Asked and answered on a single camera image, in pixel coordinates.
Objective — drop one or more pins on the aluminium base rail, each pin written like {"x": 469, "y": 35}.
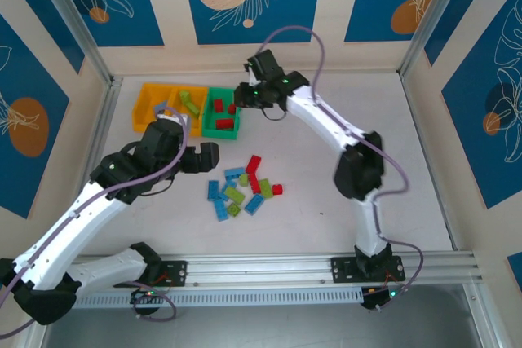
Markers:
{"x": 265, "y": 268}

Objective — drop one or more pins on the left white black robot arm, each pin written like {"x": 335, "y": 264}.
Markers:
{"x": 61, "y": 238}

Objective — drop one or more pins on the blue lego brick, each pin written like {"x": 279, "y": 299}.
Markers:
{"x": 220, "y": 210}
{"x": 223, "y": 197}
{"x": 212, "y": 190}
{"x": 253, "y": 203}
{"x": 234, "y": 173}

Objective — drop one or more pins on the controller circuit board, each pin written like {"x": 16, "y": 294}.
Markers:
{"x": 147, "y": 296}
{"x": 379, "y": 297}

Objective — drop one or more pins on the left controller circuit board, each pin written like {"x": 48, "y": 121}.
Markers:
{"x": 147, "y": 296}

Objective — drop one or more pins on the right controller circuit board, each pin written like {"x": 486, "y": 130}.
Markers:
{"x": 379, "y": 297}

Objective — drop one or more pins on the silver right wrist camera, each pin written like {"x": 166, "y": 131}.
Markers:
{"x": 253, "y": 75}

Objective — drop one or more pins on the lime green square lego brick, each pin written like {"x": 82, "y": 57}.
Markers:
{"x": 234, "y": 210}

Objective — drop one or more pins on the aluminium side rail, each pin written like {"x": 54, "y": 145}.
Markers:
{"x": 102, "y": 128}

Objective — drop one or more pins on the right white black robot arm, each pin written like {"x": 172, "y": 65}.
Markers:
{"x": 322, "y": 120}

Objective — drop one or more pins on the orange two-compartment plastic bin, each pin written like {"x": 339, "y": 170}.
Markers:
{"x": 142, "y": 109}

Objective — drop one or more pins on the red lego brick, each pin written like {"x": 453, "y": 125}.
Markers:
{"x": 219, "y": 105}
{"x": 253, "y": 164}
{"x": 224, "y": 124}
{"x": 231, "y": 108}
{"x": 254, "y": 183}
{"x": 277, "y": 189}

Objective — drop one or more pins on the green plastic bin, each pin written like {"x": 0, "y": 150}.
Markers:
{"x": 220, "y": 135}

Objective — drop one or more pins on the aluminium frame post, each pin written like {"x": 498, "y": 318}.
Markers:
{"x": 77, "y": 26}
{"x": 433, "y": 18}

